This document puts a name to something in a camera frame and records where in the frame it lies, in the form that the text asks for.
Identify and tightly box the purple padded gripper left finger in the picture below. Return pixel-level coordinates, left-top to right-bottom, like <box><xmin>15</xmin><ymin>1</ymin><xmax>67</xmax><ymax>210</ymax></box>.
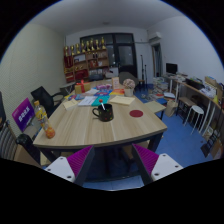
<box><xmin>46</xmin><ymin>145</ymin><xmax>95</xmax><ymax>186</ymax></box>

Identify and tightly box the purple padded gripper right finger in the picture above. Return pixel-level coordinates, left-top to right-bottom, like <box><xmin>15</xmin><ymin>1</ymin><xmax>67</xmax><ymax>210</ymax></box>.
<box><xmin>132</xmin><ymin>144</ymin><xmax>182</xmax><ymax>185</ymax></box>

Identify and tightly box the red round coaster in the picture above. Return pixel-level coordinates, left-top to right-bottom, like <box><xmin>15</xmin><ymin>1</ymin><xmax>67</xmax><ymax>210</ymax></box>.
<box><xmin>129</xmin><ymin>110</ymin><xmax>143</xmax><ymax>118</ymax></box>

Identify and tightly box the wooden stool seat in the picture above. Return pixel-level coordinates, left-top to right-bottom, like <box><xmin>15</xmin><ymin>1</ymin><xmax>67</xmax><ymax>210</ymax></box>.
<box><xmin>146</xmin><ymin>101</ymin><xmax>166</xmax><ymax>118</ymax></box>

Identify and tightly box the black mug with dots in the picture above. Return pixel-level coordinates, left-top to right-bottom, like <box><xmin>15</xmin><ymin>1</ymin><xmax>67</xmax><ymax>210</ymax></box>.
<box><xmin>92</xmin><ymin>104</ymin><xmax>114</xmax><ymax>122</ymax></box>

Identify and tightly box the yellow sticky notepad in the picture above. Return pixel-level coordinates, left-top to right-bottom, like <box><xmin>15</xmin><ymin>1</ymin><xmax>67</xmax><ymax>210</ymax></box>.
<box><xmin>63</xmin><ymin>99</ymin><xmax>78</xmax><ymax>110</ymax></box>

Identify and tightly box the paper shopping bag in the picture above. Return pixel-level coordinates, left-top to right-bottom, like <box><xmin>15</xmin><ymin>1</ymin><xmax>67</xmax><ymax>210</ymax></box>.
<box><xmin>165</xmin><ymin>100</ymin><xmax>178</xmax><ymax>117</ymax></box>

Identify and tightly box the plastic bottle with orange drink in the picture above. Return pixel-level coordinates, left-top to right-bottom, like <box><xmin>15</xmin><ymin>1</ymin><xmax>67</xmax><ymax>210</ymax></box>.
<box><xmin>34</xmin><ymin>101</ymin><xmax>55</xmax><ymax>139</ymax></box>

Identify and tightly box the white open notebook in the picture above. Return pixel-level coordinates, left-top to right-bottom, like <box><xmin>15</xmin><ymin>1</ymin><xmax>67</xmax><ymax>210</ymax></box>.
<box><xmin>78</xmin><ymin>96</ymin><xmax>96</xmax><ymax>106</ymax></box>

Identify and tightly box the teal book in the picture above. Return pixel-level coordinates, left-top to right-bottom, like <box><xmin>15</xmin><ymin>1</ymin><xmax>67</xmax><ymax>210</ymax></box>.
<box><xmin>91</xmin><ymin>96</ymin><xmax>110</xmax><ymax>107</ymax></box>

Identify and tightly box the yellow envelope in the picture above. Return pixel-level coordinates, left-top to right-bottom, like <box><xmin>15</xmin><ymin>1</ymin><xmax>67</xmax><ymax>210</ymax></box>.
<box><xmin>110</xmin><ymin>96</ymin><xmax>134</xmax><ymax>106</ymax></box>

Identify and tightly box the striped chair back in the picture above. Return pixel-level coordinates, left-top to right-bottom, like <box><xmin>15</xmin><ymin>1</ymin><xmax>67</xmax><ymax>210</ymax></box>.
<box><xmin>0</xmin><ymin>121</ymin><xmax>17</xmax><ymax>160</ymax></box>

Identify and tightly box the white round stool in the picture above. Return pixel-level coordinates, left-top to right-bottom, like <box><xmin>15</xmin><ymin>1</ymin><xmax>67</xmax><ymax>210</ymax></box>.
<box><xmin>186</xmin><ymin>105</ymin><xmax>204</xmax><ymax>130</ymax></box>

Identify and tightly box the purple sign board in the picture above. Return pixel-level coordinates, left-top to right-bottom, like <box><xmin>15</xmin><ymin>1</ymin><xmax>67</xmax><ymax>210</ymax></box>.
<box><xmin>12</xmin><ymin>98</ymin><xmax>35</xmax><ymax>131</ymax></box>

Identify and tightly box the black office chair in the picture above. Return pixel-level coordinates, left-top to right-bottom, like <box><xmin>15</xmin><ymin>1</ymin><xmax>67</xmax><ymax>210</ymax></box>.
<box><xmin>31</xmin><ymin>86</ymin><xmax>64</xmax><ymax>117</ymax></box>

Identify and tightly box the yellow gift box red ribbon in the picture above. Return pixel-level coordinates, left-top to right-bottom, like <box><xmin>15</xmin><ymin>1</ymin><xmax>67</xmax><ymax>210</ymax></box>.
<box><xmin>75</xmin><ymin>80</ymin><xmax>91</xmax><ymax>94</ymax></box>

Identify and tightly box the long side desk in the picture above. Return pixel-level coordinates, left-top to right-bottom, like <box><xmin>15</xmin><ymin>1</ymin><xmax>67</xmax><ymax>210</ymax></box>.
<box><xmin>164</xmin><ymin>75</ymin><xmax>224</xmax><ymax>135</ymax></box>

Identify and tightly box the pink flower pot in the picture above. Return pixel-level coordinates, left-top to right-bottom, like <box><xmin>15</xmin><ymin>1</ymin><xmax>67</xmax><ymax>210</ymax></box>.
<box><xmin>123</xmin><ymin>79</ymin><xmax>135</xmax><ymax>97</ymax></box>

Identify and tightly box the black computer monitor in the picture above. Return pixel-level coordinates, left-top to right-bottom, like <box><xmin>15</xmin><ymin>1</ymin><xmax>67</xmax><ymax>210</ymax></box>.
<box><xmin>166</xmin><ymin>63</ymin><xmax>178</xmax><ymax>74</ymax></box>

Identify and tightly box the red trophy shelf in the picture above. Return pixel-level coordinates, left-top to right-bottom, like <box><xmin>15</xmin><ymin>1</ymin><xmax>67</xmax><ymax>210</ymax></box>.
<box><xmin>63</xmin><ymin>37</ymin><xmax>109</xmax><ymax>83</ymax></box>

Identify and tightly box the dark window door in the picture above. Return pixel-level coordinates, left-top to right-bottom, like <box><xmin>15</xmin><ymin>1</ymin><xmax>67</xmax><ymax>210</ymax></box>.
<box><xmin>80</xmin><ymin>33</ymin><xmax>137</xmax><ymax>76</ymax></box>

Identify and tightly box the white air conditioner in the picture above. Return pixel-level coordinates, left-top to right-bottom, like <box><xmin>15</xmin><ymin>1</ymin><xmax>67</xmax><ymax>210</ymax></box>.
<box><xmin>148</xmin><ymin>32</ymin><xmax>162</xmax><ymax>43</ymax></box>

